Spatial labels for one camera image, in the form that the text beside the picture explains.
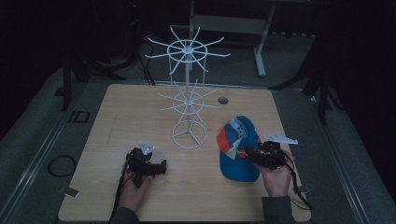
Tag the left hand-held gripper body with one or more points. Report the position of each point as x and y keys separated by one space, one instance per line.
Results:
x=138 y=161

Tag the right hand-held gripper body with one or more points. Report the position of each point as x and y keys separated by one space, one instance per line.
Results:
x=271 y=152

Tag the blue and orange cap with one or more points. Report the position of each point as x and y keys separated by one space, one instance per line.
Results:
x=238 y=149

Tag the person's right hand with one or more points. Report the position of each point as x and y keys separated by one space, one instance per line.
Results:
x=277 y=179

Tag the person's left hand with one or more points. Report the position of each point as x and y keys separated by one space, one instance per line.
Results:
x=134 y=189

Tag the round table grommet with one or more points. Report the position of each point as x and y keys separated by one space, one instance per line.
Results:
x=223 y=100

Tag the grey tape piece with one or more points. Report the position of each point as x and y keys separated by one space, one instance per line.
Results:
x=71 y=192

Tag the black tripod stand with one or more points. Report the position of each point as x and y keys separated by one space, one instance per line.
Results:
x=314 y=84
x=93 y=53

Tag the black rectangular floor frame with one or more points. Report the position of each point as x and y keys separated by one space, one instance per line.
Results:
x=79 y=116

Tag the grey metal desk frame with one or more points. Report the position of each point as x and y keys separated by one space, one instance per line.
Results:
x=232 y=31

